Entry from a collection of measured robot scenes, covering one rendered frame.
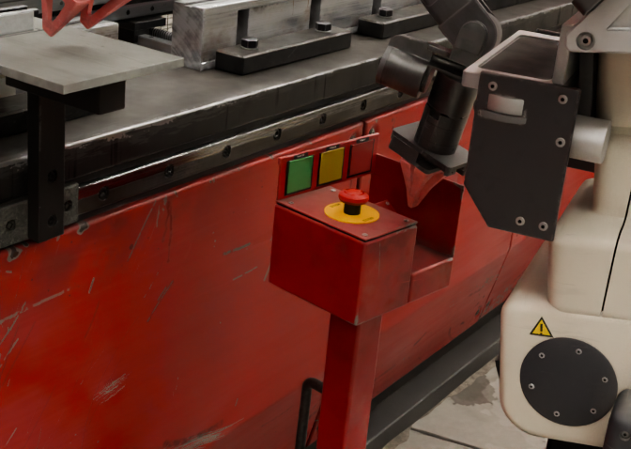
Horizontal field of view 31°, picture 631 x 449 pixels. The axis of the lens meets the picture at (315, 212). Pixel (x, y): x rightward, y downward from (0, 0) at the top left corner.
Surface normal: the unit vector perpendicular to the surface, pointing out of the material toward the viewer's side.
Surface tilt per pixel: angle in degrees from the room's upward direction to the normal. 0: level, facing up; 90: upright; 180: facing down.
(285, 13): 90
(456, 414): 0
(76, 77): 0
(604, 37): 90
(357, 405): 90
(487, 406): 0
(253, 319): 90
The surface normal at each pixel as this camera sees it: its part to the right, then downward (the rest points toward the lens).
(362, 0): 0.82, 0.28
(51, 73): 0.09, -0.93
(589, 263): -0.39, 0.31
